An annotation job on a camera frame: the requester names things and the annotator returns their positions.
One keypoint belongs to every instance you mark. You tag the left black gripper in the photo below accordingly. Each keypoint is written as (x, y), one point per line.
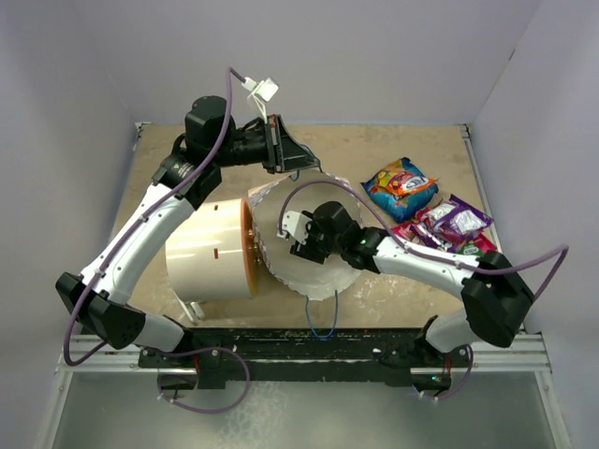
(282, 152)

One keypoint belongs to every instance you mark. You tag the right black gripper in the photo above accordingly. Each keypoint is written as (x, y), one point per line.
(307, 251)

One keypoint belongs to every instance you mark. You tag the blue checkered paper bag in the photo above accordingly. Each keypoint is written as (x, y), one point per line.
(290, 197)

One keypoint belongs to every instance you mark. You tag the blue snack bag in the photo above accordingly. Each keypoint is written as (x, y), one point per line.
(399, 208)

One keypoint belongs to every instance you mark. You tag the orange snack bag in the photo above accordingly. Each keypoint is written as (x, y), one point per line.
(408, 183)

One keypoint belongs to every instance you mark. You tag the pink candy bag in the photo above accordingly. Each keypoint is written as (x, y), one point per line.
(429, 237)

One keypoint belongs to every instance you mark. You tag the purple berries candy bag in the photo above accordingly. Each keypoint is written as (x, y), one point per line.
(458, 219)

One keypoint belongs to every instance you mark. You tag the green snack bag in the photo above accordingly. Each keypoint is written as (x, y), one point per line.
(478, 246)

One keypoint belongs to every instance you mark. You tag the magenta red snack bag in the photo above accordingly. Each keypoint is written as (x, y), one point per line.
(404, 231)

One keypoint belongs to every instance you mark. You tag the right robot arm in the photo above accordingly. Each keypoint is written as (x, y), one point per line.
(495, 298)

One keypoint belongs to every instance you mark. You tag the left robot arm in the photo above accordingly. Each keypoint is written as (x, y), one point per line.
(98, 296)

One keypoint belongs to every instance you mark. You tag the white cylindrical container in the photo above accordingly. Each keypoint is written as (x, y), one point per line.
(212, 255)

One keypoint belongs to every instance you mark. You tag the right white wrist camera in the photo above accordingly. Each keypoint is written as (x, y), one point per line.
(294, 226)

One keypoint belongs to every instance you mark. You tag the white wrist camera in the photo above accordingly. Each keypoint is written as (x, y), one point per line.
(294, 226)
(260, 93)

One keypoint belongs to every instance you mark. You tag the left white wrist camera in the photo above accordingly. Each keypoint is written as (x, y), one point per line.
(260, 93)

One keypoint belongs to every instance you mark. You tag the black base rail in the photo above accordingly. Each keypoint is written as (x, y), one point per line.
(217, 379)

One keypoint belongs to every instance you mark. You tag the aluminium frame rail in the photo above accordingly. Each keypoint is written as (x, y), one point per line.
(298, 357)

